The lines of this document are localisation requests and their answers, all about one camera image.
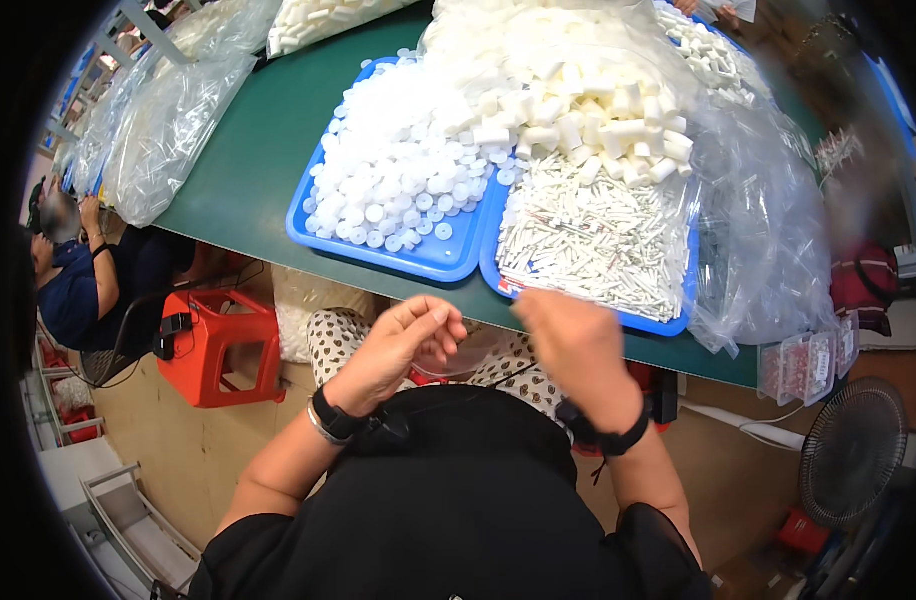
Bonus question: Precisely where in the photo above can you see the person's legs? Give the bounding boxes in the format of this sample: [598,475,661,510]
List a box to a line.
[306,306,571,426]

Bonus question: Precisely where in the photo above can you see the clear bag of white tubes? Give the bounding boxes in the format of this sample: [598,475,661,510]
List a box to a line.
[651,0,775,108]
[266,0,423,60]
[417,0,708,190]

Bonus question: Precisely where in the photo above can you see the person's right hand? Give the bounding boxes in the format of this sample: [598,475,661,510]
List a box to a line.
[513,288,646,435]

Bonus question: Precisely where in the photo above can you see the pile of thin white sticks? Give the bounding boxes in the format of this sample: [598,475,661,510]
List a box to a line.
[494,153,693,324]

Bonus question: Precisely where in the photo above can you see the black device with cable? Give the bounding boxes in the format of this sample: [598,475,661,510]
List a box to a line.
[152,310,195,363]

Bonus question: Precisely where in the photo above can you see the white shelf with red items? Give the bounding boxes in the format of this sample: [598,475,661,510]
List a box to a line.
[21,333,108,453]

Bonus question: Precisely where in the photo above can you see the silver bracelet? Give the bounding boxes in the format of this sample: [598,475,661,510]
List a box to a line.
[305,397,351,448]

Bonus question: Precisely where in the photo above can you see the blue tray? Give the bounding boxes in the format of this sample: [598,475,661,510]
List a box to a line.
[478,180,701,339]
[285,56,505,285]

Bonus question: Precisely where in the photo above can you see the large clear plastic bag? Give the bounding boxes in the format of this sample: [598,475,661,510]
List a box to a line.
[101,52,261,230]

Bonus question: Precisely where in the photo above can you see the heap of clear plastic bags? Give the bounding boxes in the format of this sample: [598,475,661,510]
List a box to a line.
[53,0,282,198]

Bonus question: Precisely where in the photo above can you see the red box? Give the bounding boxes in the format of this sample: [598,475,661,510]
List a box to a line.
[775,507,831,557]

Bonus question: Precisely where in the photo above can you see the black chair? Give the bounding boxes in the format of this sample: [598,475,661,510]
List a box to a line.
[78,273,237,389]

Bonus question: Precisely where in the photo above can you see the blue metal shelf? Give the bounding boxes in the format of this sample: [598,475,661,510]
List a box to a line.
[41,0,198,155]

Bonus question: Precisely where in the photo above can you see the person's left hand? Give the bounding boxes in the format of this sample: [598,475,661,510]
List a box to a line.
[329,294,468,416]

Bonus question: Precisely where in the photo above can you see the pile of white round caps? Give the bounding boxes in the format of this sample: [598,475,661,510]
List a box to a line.
[302,48,520,254]

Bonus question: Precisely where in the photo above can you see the white pipe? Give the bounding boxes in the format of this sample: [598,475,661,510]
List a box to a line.
[677,396,808,453]

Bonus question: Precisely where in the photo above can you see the clear boxes of red parts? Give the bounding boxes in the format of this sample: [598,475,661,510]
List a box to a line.
[756,310,861,408]

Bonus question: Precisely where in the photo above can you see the black wrist band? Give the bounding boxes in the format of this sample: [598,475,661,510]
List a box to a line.
[311,385,370,444]
[554,396,654,459]

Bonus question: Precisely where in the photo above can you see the person's body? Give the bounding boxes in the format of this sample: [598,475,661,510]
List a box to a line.
[188,382,716,600]

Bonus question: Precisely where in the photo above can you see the grey metal rack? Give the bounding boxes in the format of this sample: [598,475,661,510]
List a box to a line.
[78,460,204,595]

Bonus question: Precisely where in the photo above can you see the clear bag of clear parts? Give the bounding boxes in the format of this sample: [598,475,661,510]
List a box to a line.
[685,93,839,360]

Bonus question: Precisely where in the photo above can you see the white bag under table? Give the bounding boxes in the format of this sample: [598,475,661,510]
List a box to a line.
[271,264,390,366]

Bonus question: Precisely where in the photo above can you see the black floor fan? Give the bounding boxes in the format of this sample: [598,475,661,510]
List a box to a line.
[798,376,910,531]

